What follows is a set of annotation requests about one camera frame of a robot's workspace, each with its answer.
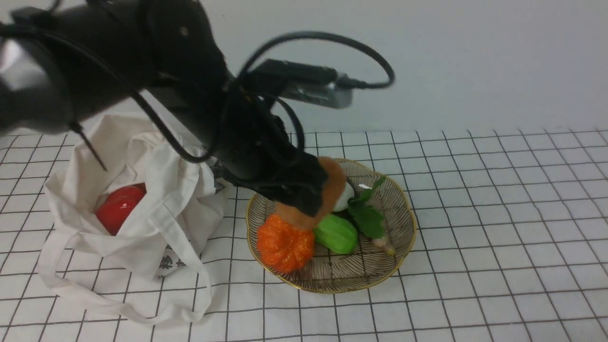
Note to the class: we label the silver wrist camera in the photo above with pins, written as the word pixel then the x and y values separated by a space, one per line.
pixel 317 85

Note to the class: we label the red tomato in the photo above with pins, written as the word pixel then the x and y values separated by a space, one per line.
pixel 119 204

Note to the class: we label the green ridged gourd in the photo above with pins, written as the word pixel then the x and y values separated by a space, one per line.
pixel 337 234

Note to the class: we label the woven gold-rimmed basket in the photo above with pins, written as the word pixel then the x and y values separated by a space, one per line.
pixel 329 273

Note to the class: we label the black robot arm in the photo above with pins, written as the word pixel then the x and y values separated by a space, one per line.
pixel 62 67

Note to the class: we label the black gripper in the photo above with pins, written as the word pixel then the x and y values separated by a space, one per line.
pixel 257 154

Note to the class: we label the orange pumpkin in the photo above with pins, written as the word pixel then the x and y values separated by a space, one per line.
pixel 284 247

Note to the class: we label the brown potato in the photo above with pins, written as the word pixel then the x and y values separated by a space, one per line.
pixel 331 192

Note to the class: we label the white canvas tote bag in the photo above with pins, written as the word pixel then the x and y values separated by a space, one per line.
pixel 180 210

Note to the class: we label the white black-grid tablecloth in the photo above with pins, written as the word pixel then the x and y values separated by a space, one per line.
pixel 511 247

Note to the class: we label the white radish with green leaves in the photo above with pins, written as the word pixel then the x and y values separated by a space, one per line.
pixel 354 205

